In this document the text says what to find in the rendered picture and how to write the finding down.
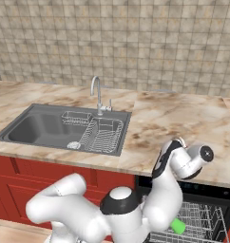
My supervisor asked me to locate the black dishwasher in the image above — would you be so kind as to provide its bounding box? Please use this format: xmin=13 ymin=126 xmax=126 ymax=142
xmin=134 ymin=175 xmax=230 ymax=243

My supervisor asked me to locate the green cup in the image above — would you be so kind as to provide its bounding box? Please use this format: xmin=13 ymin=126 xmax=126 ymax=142
xmin=170 ymin=217 xmax=187 ymax=236

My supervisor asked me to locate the silver sink tap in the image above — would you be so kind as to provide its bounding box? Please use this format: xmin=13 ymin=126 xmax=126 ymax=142
xmin=89 ymin=75 xmax=114 ymax=117

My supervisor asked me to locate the white scrubbing sponge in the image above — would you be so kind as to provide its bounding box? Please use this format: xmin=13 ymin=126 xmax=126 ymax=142
xmin=67 ymin=140 xmax=82 ymax=151

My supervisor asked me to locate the grey kitchen sink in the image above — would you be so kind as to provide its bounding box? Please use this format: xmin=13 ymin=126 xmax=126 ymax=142
xmin=0 ymin=103 xmax=133 ymax=158

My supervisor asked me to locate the red cupboard front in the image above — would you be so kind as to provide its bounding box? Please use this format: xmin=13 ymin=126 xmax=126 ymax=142
xmin=0 ymin=154 xmax=136 ymax=230

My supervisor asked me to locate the large wire dish rack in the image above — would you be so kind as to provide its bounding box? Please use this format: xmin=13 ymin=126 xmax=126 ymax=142
xmin=78 ymin=116 xmax=125 ymax=156

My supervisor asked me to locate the small wire sink basket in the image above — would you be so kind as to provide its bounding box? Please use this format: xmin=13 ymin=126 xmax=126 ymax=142
xmin=61 ymin=110 xmax=93 ymax=127

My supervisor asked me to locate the wire dishwasher rack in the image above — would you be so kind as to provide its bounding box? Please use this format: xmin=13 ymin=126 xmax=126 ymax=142
xmin=147 ymin=200 xmax=230 ymax=243

